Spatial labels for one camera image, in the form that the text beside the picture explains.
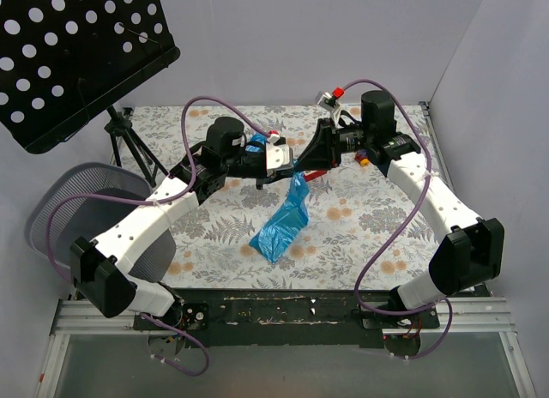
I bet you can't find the small blue bag piece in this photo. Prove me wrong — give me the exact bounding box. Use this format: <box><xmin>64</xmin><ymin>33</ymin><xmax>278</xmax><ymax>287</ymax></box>
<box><xmin>245</xmin><ymin>133</ymin><xmax>267</xmax><ymax>153</ymax></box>

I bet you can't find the blue plastic trash bag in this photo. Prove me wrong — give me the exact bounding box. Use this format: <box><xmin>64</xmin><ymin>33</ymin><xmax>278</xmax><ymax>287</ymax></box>
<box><xmin>249</xmin><ymin>172</ymin><xmax>310</xmax><ymax>264</ymax></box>

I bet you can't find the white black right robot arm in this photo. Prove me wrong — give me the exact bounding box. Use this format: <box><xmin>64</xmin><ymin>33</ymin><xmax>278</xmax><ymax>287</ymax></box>
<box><xmin>295</xmin><ymin>88</ymin><xmax>504</xmax><ymax>328</ymax></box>

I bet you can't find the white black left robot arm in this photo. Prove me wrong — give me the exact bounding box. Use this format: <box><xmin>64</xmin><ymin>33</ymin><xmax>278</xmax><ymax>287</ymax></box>
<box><xmin>70</xmin><ymin>117</ymin><xmax>293</xmax><ymax>329</ymax></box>

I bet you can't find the grey mesh trash bin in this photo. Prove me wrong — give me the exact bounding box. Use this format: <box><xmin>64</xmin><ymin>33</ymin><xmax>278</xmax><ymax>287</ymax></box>
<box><xmin>25</xmin><ymin>162</ymin><xmax>176</xmax><ymax>282</ymax></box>

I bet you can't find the red white toy brick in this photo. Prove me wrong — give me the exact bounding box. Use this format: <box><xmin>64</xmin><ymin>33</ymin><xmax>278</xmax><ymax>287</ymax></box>
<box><xmin>304</xmin><ymin>171</ymin><xmax>327</xmax><ymax>183</ymax></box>

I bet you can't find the colourful toy brick car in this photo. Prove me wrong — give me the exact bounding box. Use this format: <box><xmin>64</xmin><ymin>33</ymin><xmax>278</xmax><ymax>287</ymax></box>
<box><xmin>354</xmin><ymin>150</ymin><xmax>370</xmax><ymax>166</ymax></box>

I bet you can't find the floral table mat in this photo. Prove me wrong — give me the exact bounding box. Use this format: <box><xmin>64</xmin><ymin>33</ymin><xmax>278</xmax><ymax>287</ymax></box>
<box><xmin>132</xmin><ymin>106</ymin><xmax>438</xmax><ymax>290</ymax></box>

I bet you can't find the black perforated music stand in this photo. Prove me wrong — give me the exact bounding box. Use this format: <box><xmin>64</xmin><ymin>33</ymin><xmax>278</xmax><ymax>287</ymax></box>
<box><xmin>1</xmin><ymin>0</ymin><xmax>180</xmax><ymax>183</ymax></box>

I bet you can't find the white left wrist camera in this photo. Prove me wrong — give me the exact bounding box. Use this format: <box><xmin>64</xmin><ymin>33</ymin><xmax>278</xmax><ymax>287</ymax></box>
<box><xmin>265</xmin><ymin>130</ymin><xmax>293</xmax><ymax>172</ymax></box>

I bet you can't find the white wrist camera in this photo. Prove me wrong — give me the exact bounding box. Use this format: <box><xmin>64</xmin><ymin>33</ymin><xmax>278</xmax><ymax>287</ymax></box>
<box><xmin>316</xmin><ymin>87</ymin><xmax>345</xmax><ymax>124</ymax></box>
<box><xmin>265</xmin><ymin>130</ymin><xmax>293</xmax><ymax>172</ymax></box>

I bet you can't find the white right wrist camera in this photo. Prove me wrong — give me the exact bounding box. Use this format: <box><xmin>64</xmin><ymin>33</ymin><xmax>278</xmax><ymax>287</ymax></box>
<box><xmin>316</xmin><ymin>87</ymin><xmax>345</xmax><ymax>124</ymax></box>

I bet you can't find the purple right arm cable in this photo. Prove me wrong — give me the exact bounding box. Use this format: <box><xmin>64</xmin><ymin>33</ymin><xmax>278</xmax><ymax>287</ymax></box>
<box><xmin>342</xmin><ymin>77</ymin><xmax>454</xmax><ymax>361</ymax></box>

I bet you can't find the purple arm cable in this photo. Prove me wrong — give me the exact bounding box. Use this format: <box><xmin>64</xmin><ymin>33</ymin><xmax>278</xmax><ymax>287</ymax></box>
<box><xmin>342</xmin><ymin>77</ymin><xmax>454</xmax><ymax>361</ymax></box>
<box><xmin>45</xmin><ymin>95</ymin><xmax>280</xmax><ymax>377</ymax></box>

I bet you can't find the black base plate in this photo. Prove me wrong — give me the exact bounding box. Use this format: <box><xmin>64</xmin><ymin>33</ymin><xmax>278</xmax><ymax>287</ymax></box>
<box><xmin>76</xmin><ymin>287</ymin><xmax>456</xmax><ymax>350</ymax></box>

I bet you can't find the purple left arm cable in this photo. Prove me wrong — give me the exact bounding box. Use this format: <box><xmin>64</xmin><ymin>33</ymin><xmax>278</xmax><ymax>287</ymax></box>
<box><xmin>45</xmin><ymin>95</ymin><xmax>280</xmax><ymax>377</ymax></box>

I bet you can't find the aluminium frame rail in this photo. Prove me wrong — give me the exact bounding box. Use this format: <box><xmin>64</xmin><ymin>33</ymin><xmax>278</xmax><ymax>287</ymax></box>
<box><xmin>35</xmin><ymin>300</ymin><xmax>203</xmax><ymax>397</ymax></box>

